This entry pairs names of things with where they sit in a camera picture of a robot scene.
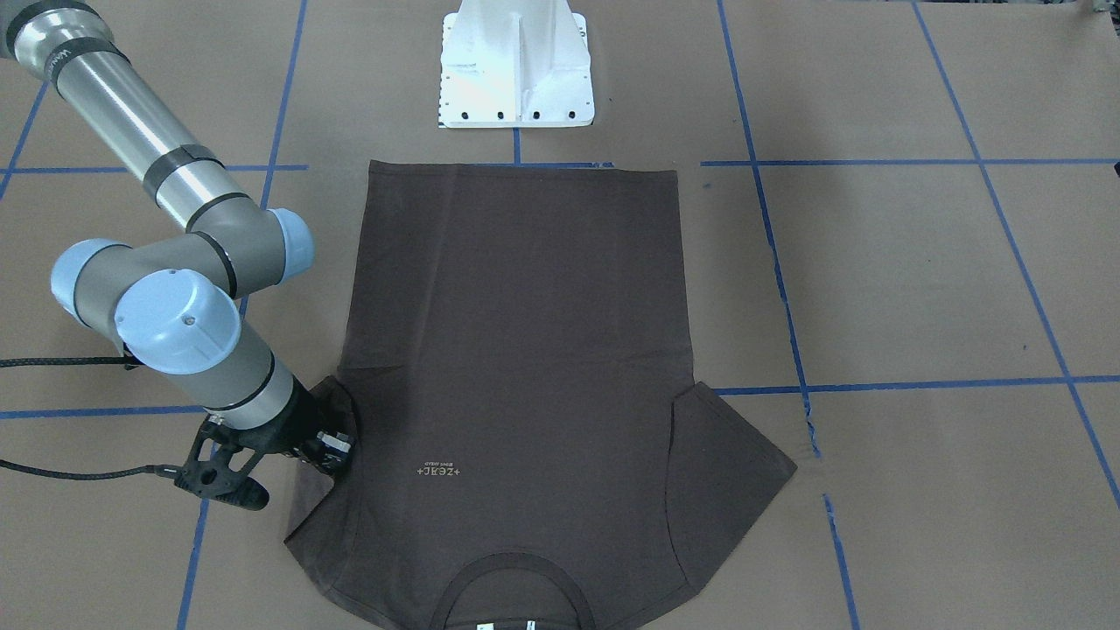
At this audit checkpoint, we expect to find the white camera post base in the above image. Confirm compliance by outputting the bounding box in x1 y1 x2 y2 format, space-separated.
437 1 596 129

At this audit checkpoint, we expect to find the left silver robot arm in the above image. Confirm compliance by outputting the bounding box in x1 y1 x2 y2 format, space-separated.
3 1 353 474

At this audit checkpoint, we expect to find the brown t-shirt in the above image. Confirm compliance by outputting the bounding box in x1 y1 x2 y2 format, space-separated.
284 161 796 629

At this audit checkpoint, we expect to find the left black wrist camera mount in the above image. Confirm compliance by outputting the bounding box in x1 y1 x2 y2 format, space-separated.
171 416 270 511

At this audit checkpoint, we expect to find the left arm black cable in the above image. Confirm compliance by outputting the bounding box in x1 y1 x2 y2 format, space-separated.
0 350 189 482

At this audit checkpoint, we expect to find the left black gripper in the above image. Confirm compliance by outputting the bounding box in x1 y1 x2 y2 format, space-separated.
263 385 354 476

